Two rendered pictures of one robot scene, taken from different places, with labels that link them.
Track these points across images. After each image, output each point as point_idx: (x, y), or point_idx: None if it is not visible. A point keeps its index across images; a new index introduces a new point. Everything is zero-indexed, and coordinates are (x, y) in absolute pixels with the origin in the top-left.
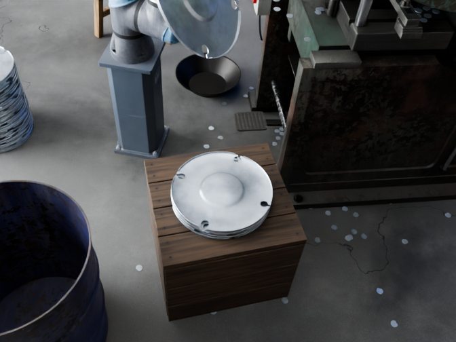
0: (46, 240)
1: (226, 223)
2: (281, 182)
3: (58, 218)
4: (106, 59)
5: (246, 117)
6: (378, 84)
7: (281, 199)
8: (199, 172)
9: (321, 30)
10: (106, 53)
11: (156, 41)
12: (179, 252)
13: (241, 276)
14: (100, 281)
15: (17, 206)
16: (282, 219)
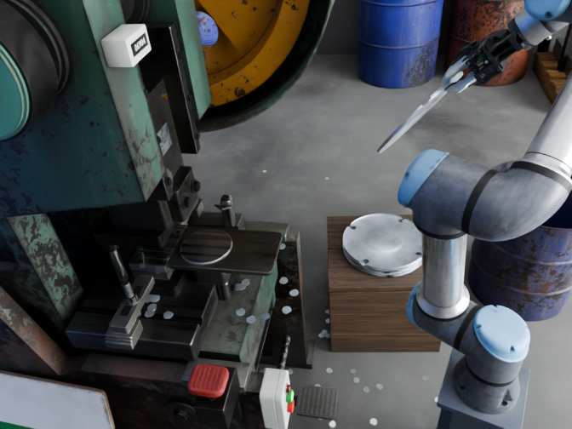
0: (530, 283)
1: (385, 219)
2: (329, 252)
3: (519, 252)
4: (519, 373)
5: (320, 406)
6: None
7: (334, 241)
8: (402, 254)
9: None
10: (523, 384)
11: (450, 401)
12: None
13: None
14: (477, 265)
15: (556, 251)
16: (340, 228)
